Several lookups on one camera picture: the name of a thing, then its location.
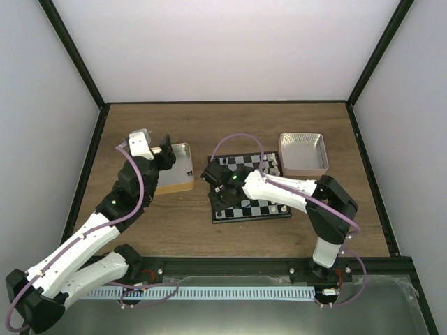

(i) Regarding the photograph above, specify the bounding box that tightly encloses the yellow metal tin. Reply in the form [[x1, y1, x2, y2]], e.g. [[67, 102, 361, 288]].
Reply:
[[155, 143, 195, 195]]

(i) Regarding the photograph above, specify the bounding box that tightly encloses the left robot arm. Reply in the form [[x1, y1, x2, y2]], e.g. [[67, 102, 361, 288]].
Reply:
[[5, 129, 176, 334]]

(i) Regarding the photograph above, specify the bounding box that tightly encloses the black white chessboard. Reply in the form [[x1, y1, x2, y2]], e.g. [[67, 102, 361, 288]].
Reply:
[[212, 151, 292, 224]]

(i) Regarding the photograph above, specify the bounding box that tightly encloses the black aluminium frame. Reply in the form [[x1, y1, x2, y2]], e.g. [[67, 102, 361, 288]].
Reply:
[[61, 1, 438, 334]]

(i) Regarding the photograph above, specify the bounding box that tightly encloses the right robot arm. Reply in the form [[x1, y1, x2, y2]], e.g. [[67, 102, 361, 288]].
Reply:
[[201, 161, 360, 281]]

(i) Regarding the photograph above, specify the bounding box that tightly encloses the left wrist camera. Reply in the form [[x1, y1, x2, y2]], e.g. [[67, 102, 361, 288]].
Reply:
[[128, 128, 154, 161]]

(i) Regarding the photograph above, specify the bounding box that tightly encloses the light blue cable duct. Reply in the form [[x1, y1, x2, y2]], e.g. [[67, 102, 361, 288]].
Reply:
[[84, 286, 315, 302]]

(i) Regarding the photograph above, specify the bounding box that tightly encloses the pink metal tin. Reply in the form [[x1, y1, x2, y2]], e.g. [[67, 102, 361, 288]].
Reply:
[[279, 133, 329, 177]]

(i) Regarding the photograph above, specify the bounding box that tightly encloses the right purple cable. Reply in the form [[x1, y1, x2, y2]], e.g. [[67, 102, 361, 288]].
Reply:
[[212, 133, 368, 308]]

